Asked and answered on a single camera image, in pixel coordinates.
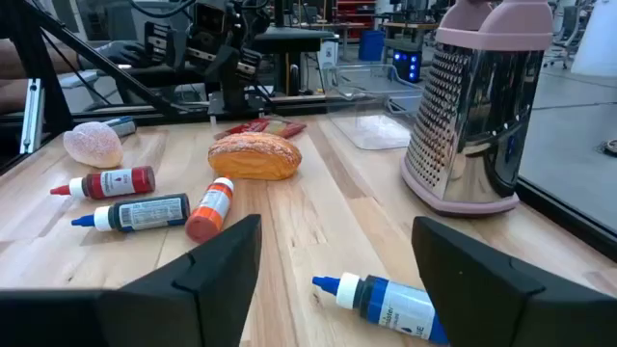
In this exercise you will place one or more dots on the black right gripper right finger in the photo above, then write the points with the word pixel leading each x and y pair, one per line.
pixel 482 299

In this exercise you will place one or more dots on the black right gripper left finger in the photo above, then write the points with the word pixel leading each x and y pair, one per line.
pixel 212 289

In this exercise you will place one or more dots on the orange food colouring bottle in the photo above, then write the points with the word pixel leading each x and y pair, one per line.
pixel 212 207

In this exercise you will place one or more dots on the blue food colouring bottle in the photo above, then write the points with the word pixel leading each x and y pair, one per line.
pixel 123 127
pixel 400 308

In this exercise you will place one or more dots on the red snack packet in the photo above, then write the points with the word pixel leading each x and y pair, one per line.
pixel 270 127

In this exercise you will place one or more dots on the golden bread loaf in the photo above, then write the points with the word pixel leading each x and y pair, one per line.
pixel 255 156

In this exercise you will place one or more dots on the red food colouring bottle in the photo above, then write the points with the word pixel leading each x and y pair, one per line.
pixel 115 183

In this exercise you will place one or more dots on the pink sugared bun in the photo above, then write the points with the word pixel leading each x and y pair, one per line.
pixel 94 144

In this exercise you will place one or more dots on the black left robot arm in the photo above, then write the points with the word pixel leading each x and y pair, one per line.
pixel 233 101

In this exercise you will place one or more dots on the person's forearm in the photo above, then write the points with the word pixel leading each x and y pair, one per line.
pixel 29 58

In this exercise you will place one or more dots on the person's hand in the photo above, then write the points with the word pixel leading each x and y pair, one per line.
pixel 115 50

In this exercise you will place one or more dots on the red shelving unit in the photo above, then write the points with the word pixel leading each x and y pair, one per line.
pixel 354 17

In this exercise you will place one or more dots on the blue bin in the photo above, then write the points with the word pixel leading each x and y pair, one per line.
pixel 371 45

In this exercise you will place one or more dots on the steel box grater pink trim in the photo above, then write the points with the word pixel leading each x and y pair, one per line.
pixel 472 125

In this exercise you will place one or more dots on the clear plastic container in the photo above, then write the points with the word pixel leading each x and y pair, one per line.
pixel 371 130

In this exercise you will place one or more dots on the black computer with blue lights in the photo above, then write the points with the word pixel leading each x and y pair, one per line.
pixel 407 65

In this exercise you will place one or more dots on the office chair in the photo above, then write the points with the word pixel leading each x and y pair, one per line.
pixel 564 38

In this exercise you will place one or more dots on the black pedestal desk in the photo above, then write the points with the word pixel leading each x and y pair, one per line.
pixel 289 38

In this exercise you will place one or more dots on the silver aluminium profile post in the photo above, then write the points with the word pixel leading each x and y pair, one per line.
pixel 33 115

